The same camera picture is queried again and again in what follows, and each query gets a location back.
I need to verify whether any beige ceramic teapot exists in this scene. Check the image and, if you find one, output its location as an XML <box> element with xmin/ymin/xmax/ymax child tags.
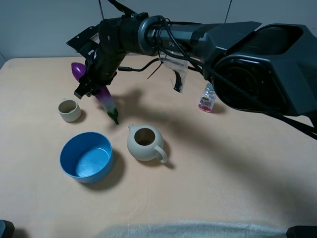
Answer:
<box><xmin>127</xmin><ymin>123</ymin><xmax>168</xmax><ymax>164</ymax></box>

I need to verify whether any black object bottom right corner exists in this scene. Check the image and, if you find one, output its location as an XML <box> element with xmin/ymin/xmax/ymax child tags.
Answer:
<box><xmin>286</xmin><ymin>226</ymin><xmax>317</xmax><ymax>238</ymax></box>

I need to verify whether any black object bottom left corner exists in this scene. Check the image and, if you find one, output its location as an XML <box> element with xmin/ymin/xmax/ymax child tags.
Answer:
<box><xmin>0</xmin><ymin>220</ymin><xmax>15</xmax><ymax>238</ymax></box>

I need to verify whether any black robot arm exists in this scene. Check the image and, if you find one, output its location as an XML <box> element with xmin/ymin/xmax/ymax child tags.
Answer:
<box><xmin>68</xmin><ymin>16</ymin><xmax>317</xmax><ymax>116</ymax></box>

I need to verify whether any grey cloth at bottom edge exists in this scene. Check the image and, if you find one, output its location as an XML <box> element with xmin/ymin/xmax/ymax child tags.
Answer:
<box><xmin>96</xmin><ymin>222</ymin><xmax>286</xmax><ymax>238</ymax></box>

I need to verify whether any black object corner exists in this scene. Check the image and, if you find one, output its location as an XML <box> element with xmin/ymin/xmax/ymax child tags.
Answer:
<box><xmin>0</xmin><ymin>220</ymin><xmax>15</xmax><ymax>238</ymax></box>
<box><xmin>286</xmin><ymin>226</ymin><xmax>317</xmax><ymax>238</ymax></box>

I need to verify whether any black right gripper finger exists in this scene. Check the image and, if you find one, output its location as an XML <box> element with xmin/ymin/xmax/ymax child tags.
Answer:
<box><xmin>93</xmin><ymin>82</ymin><xmax>111</xmax><ymax>97</ymax></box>

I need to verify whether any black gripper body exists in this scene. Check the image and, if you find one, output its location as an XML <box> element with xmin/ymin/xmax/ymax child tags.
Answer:
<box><xmin>67</xmin><ymin>17</ymin><xmax>140</xmax><ymax>85</ymax></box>

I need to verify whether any purple toy eggplant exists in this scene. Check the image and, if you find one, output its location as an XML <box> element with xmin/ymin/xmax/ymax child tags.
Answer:
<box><xmin>71</xmin><ymin>62</ymin><xmax>119</xmax><ymax>125</ymax></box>

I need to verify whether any blue plastic bowl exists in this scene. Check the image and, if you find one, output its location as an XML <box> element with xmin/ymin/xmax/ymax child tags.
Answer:
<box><xmin>59</xmin><ymin>132</ymin><xmax>114</xmax><ymax>183</ymax></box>

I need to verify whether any small beige cup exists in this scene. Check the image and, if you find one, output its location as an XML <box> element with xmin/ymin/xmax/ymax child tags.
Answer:
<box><xmin>58</xmin><ymin>100</ymin><xmax>82</xmax><ymax>122</ymax></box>

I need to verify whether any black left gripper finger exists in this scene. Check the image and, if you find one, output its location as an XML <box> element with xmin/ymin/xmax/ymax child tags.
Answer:
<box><xmin>74</xmin><ymin>74</ymin><xmax>99</xmax><ymax>99</ymax></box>

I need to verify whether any small clear pill bottle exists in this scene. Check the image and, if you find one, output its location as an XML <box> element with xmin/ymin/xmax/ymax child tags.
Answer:
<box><xmin>198</xmin><ymin>83</ymin><xmax>216</xmax><ymax>113</ymax></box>

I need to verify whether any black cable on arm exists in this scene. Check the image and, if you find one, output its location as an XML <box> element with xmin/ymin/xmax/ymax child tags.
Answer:
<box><xmin>107</xmin><ymin>0</ymin><xmax>317</xmax><ymax>141</ymax></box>

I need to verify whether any clear plastic bag on cable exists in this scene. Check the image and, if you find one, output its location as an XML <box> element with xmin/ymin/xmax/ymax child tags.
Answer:
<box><xmin>159</xmin><ymin>55</ymin><xmax>188</xmax><ymax>94</ymax></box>

